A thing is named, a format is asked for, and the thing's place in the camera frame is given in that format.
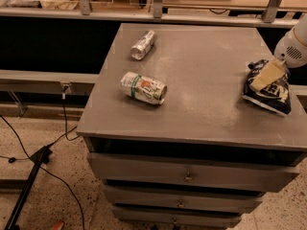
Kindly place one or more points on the red object on floor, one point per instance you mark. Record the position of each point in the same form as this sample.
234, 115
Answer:
58, 226

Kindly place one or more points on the middle drawer metal handle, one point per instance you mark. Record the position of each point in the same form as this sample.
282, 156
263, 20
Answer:
180, 204

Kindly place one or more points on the black stand leg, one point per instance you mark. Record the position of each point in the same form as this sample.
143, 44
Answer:
24, 186

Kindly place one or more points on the grey drawer cabinet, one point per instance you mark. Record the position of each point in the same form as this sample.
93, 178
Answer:
235, 151

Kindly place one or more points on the top drawer metal handle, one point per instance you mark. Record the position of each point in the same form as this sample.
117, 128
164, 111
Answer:
188, 178

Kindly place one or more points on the grey metal shelf frame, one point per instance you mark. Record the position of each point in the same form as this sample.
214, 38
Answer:
245, 13

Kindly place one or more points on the white green soda can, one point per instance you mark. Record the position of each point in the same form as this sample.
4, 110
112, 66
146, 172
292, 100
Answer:
143, 88

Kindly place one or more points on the blue chip bag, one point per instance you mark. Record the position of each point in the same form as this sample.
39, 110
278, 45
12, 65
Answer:
275, 97

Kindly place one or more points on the silver redbull can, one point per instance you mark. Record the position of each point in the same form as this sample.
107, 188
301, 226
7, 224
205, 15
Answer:
144, 44

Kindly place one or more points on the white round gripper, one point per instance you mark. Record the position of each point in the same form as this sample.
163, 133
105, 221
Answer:
289, 52

